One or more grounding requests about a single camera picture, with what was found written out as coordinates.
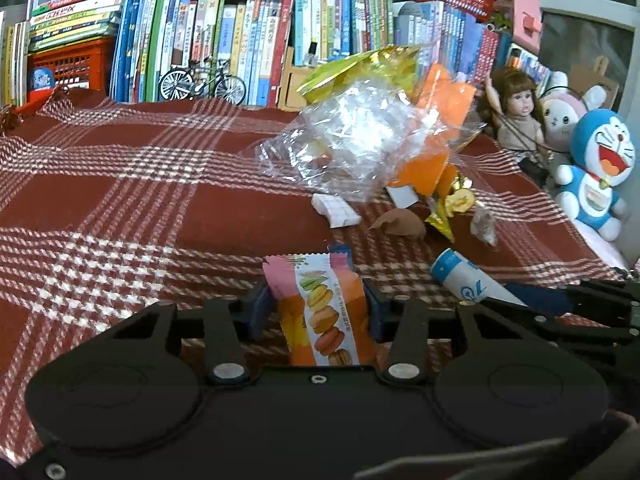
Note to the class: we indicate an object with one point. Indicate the white window frame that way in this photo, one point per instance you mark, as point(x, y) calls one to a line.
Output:
point(590, 12)

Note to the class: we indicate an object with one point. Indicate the gold foil wrapper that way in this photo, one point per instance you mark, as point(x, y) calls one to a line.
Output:
point(457, 200)

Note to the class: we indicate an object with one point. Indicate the brown-haired doll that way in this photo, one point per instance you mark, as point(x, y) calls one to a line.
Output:
point(517, 110)

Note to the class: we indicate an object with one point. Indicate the brown eggshell piece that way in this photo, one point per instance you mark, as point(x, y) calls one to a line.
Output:
point(400, 224)

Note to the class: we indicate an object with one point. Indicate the row of yellow-spined books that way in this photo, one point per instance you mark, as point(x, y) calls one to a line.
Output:
point(15, 65)

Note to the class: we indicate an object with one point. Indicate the small white card piece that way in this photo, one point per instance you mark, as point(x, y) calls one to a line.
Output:
point(402, 196)

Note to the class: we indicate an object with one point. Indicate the small bottle with black cap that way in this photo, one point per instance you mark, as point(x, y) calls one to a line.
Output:
point(311, 52)

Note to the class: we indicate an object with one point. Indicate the pink orange macaron snack packet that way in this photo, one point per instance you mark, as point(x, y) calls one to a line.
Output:
point(320, 310)

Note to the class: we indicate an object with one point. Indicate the crumpled white paper scrap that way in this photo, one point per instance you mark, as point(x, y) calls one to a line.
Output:
point(337, 210)

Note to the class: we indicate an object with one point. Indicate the pink house-shaped box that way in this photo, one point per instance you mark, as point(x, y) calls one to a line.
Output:
point(520, 5)

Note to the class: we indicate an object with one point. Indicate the blue cat figure toy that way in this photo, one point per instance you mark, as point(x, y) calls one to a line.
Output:
point(597, 160)

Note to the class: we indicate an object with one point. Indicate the blue and white tube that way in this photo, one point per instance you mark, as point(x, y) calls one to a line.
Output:
point(465, 275)

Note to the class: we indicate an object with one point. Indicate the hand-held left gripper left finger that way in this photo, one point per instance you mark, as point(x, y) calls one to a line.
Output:
point(260, 310)

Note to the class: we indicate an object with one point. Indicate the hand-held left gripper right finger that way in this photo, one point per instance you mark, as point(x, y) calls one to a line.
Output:
point(374, 310)

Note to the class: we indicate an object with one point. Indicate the orange paper box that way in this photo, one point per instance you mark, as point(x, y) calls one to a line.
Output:
point(445, 105)

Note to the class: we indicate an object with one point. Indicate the red basket with blue sticker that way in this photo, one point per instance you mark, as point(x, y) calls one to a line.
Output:
point(75, 65)

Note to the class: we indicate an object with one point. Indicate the brown cardboard piece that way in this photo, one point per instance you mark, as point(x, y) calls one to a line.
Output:
point(585, 80)

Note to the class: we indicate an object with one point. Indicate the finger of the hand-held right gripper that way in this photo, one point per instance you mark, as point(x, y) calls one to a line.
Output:
point(575, 332)
point(540, 300)

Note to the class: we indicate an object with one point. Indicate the stack of flat books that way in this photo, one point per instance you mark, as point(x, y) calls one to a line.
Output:
point(75, 17)

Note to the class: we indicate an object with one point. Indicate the small crumpled clear wrapper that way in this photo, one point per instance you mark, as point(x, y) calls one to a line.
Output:
point(484, 227)

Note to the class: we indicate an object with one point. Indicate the row of colourful upright books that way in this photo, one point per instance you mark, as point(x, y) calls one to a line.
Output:
point(250, 40)

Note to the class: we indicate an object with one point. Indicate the yellow gold foil bag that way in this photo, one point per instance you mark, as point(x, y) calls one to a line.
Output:
point(360, 67)

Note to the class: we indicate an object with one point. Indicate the clear plastic bag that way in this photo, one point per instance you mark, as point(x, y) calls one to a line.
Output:
point(350, 135)

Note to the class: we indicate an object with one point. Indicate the pink white bunny plush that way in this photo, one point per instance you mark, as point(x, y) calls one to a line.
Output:
point(562, 115)

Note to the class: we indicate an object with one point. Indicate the miniature black bicycle model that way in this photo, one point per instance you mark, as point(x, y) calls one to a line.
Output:
point(175, 85)

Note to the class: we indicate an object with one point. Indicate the red white plaid blanket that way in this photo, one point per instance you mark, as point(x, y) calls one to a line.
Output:
point(100, 185)

